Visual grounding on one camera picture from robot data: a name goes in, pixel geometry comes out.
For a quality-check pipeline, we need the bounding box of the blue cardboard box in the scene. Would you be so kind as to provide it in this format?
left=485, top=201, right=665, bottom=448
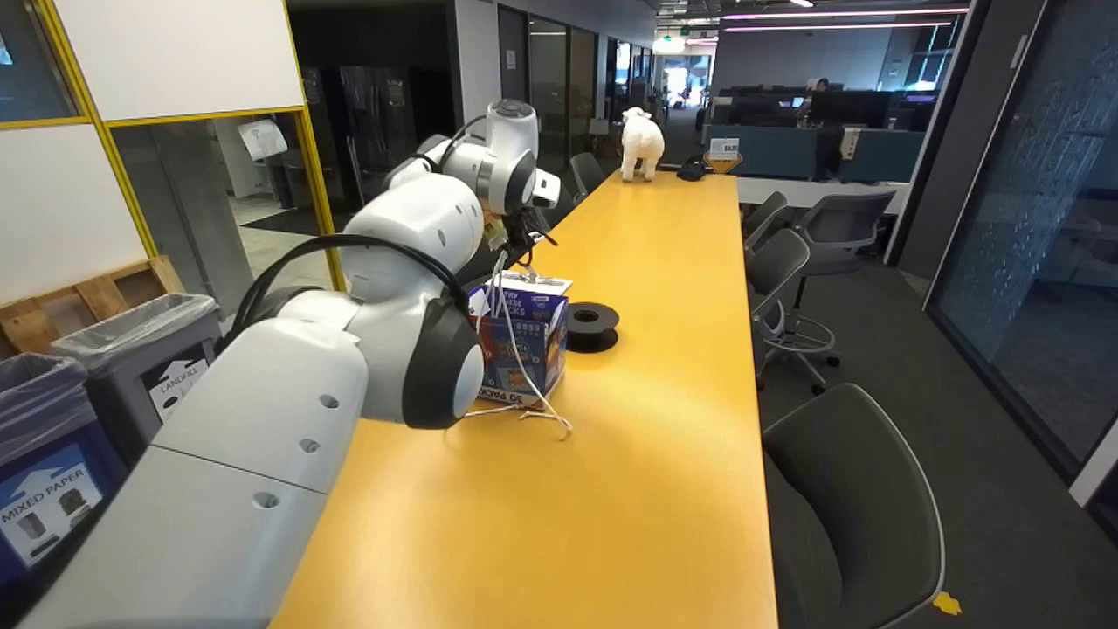
left=469, top=269, right=575, bottom=411

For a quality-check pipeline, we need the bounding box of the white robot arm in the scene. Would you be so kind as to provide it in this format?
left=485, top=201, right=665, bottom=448
left=16, top=98, right=560, bottom=629

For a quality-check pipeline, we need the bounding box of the black tape spool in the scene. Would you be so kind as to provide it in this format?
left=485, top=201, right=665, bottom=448
left=567, top=300, right=619, bottom=353

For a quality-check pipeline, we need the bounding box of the black object on table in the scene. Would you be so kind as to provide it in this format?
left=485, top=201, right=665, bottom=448
left=678, top=156, right=707, bottom=181

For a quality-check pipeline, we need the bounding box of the grey office chair middle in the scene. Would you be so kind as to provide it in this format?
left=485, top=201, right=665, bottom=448
left=749, top=226, right=838, bottom=396

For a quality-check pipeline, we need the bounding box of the grey office chair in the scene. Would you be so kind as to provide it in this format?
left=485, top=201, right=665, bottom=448
left=805, top=192, right=890, bottom=271
left=764, top=383, right=945, bottom=629
left=749, top=226, right=838, bottom=396

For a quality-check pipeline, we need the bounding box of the grey office chair far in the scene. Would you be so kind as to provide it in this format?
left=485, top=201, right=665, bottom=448
left=805, top=192, right=890, bottom=271

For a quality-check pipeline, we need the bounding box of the grey office chair near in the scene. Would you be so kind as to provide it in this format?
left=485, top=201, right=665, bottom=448
left=764, top=383, right=945, bottom=629

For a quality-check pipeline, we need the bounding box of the grey trash bin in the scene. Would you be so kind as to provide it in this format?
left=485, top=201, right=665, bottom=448
left=51, top=293, right=221, bottom=465

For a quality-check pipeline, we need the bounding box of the blue recycling bin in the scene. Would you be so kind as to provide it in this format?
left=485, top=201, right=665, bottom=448
left=0, top=357, right=124, bottom=629

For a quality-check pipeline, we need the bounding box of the wooden pallet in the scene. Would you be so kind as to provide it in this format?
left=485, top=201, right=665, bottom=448
left=0, top=256, right=182, bottom=357

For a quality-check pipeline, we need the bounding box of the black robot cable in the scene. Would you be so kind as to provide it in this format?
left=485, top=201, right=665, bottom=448
left=223, top=234, right=476, bottom=353

